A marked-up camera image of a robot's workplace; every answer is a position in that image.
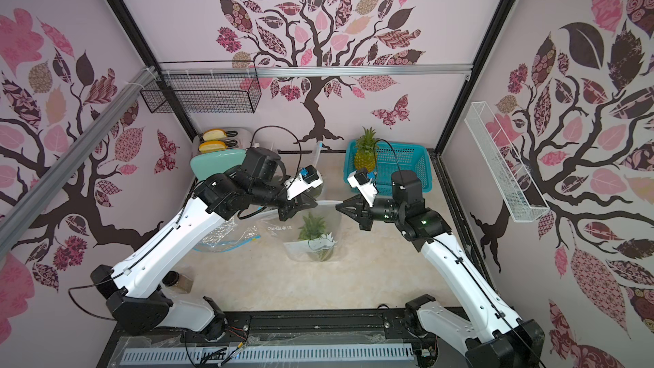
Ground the pineapple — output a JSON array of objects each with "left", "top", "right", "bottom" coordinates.
[
  {"left": 354, "top": 127, "right": 377, "bottom": 172},
  {"left": 298, "top": 213, "right": 336, "bottom": 262}
]

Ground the clear zip bag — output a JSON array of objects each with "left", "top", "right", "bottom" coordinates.
[{"left": 256, "top": 200, "right": 346, "bottom": 262}]

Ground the zip bag with blue seal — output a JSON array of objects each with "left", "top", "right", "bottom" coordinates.
[{"left": 194, "top": 219, "right": 261, "bottom": 253}]

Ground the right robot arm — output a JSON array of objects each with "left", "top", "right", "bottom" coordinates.
[{"left": 337, "top": 169, "right": 544, "bottom": 367}]

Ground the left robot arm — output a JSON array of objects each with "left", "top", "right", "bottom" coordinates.
[{"left": 90, "top": 148, "right": 323, "bottom": 341}]

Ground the rear middle zip bag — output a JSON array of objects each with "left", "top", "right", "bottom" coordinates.
[{"left": 301, "top": 141, "right": 325, "bottom": 168}]

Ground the teal plastic basket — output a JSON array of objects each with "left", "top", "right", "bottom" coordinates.
[{"left": 376, "top": 141, "right": 433, "bottom": 196}]

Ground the mint green toaster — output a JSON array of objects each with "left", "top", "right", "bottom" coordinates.
[{"left": 190, "top": 128, "right": 252, "bottom": 181}]

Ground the toast slice front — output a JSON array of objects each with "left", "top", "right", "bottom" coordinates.
[{"left": 199, "top": 141, "right": 228, "bottom": 154}]

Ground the toast slice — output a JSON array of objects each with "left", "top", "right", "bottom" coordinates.
[
  {"left": 202, "top": 129, "right": 228, "bottom": 141},
  {"left": 199, "top": 141, "right": 228, "bottom": 154}
]

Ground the toast slice rear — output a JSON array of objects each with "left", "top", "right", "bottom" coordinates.
[{"left": 202, "top": 129, "right": 228, "bottom": 141}]

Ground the spice jar left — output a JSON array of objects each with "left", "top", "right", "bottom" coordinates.
[{"left": 162, "top": 270, "right": 193, "bottom": 294}]

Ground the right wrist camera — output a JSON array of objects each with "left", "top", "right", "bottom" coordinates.
[{"left": 347, "top": 167, "right": 378, "bottom": 207}]

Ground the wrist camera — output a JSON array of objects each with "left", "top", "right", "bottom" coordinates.
[
  {"left": 284, "top": 165, "right": 324, "bottom": 201},
  {"left": 347, "top": 167, "right": 378, "bottom": 207}
]

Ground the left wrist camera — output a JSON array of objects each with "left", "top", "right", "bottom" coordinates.
[{"left": 284, "top": 165, "right": 324, "bottom": 201}]

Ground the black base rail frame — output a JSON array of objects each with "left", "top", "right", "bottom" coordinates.
[{"left": 97, "top": 305, "right": 467, "bottom": 367}]

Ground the black wire wall basket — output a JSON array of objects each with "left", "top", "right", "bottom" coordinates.
[{"left": 140, "top": 62, "right": 262, "bottom": 113}]

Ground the white wire wall shelf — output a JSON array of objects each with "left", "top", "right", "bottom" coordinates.
[{"left": 465, "top": 102, "right": 550, "bottom": 223}]

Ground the white slotted cable duct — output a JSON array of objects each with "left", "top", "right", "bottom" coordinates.
[{"left": 116, "top": 343, "right": 414, "bottom": 367}]

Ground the aluminium rail back wall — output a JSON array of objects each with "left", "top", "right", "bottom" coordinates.
[{"left": 162, "top": 64, "right": 473, "bottom": 78}]

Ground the aluminium rail wall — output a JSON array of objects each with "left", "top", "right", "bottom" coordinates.
[
  {"left": 1, "top": 66, "right": 154, "bottom": 257},
  {"left": 162, "top": 64, "right": 473, "bottom": 78}
]

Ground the aluminium rail left wall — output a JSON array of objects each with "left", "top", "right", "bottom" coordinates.
[{"left": 1, "top": 66, "right": 154, "bottom": 257}]

